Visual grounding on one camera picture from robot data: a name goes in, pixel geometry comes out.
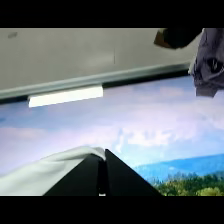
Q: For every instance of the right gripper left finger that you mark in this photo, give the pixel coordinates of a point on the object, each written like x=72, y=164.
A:
x=80, y=180

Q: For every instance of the white garment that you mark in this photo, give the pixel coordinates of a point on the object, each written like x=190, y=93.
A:
x=36, y=176

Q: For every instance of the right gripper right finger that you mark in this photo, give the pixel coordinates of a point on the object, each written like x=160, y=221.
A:
x=125, y=180

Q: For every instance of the silver frame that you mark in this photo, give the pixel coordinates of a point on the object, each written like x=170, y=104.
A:
x=83, y=81

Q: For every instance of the grey garment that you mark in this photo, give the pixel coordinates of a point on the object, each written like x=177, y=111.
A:
x=208, y=66

